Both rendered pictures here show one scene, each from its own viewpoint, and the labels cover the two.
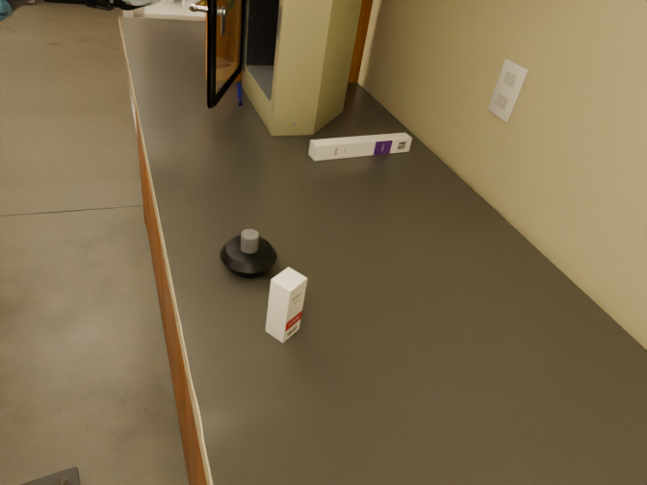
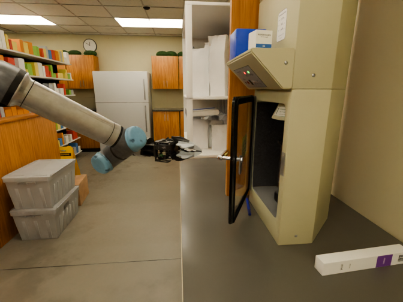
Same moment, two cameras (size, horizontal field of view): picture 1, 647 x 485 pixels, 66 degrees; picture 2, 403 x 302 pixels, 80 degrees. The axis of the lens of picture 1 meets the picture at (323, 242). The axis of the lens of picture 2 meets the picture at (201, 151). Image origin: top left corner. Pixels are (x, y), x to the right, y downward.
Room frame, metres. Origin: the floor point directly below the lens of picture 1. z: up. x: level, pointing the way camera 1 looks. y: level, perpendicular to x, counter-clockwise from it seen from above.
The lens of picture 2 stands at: (0.43, 0.15, 1.41)
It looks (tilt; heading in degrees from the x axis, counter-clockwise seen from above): 14 degrees down; 22
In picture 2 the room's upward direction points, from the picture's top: straight up
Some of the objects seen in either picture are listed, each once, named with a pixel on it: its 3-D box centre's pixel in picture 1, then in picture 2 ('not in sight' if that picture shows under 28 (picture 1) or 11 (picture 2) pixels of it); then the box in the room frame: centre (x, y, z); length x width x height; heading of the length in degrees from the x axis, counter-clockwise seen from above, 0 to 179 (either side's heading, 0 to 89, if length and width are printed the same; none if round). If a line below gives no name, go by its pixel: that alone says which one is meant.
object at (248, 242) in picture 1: (248, 249); not in sight; (0.63, 0.12, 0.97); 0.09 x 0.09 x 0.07
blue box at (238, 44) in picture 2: not in sight; (246, 46); (1.32, 0.34, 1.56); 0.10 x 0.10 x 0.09; 27
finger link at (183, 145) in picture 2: not in sight; (187, 147); (1.16, 0.50, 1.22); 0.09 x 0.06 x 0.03; 90
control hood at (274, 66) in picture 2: not in sight; (253, 73); (1.24, 0.30, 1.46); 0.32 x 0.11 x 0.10; 27
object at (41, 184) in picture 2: not in sight; (45, 181); (1.99, 2.49, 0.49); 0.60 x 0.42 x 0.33; 27
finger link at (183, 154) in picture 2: (141, 1); (187, 155); (1.16, 0.50, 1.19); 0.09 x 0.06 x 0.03; 90
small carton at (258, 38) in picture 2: not in sight; (259, 43); (1.19, 0.27, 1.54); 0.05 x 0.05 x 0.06; 35
